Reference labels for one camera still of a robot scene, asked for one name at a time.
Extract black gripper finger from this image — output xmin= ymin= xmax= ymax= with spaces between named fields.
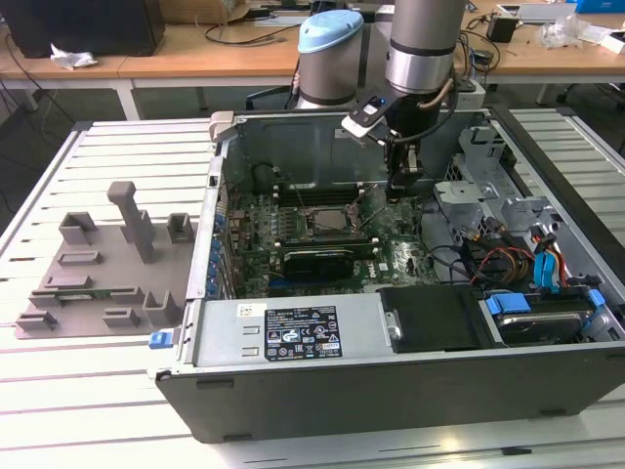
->
xmin=388 ymin=140 xmax=425 ymax=199

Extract silver CPU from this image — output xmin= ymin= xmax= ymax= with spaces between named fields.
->
xmin=310 ymin=207 xmax=351 ymax=234

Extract locking lever wire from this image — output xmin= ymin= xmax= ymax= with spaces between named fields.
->
xmin=292 ymin=188 xmax=321 ymax=232

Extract CPU socket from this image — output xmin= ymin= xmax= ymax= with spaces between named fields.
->
xmin=303 ymin=203 xmax=356 ymax=239

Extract green motherboard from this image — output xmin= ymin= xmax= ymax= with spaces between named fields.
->
xmin=227 ymin=183 xmax=440 ymax=299

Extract small black box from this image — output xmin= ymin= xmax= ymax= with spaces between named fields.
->
xmin=486 ymin=14 xmax=518 ymax=44

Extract cluttered wooden desk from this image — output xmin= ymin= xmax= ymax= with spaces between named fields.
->
xmin=458 ymin=0 xmax=625 ymax=107

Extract black graphics card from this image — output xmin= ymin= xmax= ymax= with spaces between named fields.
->
xmin=281 ymin=248 xmax=356 ymax=283

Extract long RAM stick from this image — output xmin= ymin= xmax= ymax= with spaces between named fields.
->
xmin=274 ymin=235 xmax=381 ymax=259

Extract black round cylinder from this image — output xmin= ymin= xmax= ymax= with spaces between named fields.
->
xmin=251 ymin=163 xmax=273 ymax=192

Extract gray flat laptop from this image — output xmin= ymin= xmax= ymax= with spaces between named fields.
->
xmin=496 ymin=2 xmax=580 ymax=24

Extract clear plastic bags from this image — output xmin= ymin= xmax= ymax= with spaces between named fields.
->
xmin=539 ymin=14 xmax=585 ymax=49

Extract hard disk blue carrier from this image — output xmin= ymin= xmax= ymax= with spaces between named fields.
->
xmin=482 ymin=287 xmax=609 ymax=348

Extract black open PC case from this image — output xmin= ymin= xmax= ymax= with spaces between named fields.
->
xmin=146 ymin=105 xmax=625 ymax=446

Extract silver power supply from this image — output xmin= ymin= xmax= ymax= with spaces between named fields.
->
xmin=192 ymin=292 xmax=396 ymax=367

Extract long wooden desk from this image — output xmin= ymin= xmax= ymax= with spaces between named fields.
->
xmin=0 ymin=21 xmax=304 ymax=123

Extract green RAM stick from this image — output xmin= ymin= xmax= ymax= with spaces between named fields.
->
xmin=54 ymin=290 xmax=114 ymax=301

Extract large black monitor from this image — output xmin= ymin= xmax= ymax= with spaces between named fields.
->
xmin=0 ymin=0 xmax=167 ymax=60

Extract crumpled white wrapper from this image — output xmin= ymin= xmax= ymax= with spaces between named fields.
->
xmin=50 ymin=42 xmax=98 ymax=70

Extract gray parts rack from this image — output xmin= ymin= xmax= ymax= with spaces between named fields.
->
xmin=14 ymin=180 xmax=199 ymax=341

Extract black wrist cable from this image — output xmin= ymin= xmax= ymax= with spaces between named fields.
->
xmin=388 ymin=72 xmax=463 ymax=146

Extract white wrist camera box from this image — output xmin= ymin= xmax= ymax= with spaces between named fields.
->
xmin=340 ymin=95 xmax=387 ymax=148

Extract silver metal bracket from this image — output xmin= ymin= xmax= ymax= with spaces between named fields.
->
xmin=432 ymin=179 xmax=499 ymax=245

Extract coloured power wire bundle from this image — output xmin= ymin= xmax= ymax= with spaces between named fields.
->
xmin=468 ymin=246 xmax=536 ymax=289

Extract blue flat data wire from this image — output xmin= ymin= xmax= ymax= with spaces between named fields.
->
xmin=531 ymin=248 xmax=567 ymax=294

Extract beige case handle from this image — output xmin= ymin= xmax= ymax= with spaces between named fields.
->
xmin=208 ymin=110 xmax=236 ymax=144

